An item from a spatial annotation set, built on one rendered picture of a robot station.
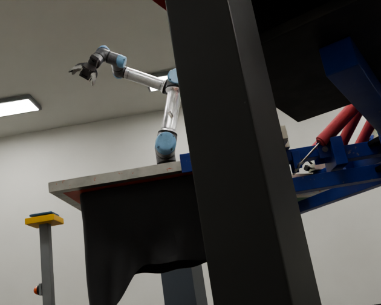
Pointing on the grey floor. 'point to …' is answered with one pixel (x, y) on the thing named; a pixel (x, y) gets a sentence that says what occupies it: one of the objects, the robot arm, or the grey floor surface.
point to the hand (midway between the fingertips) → (80, 77)
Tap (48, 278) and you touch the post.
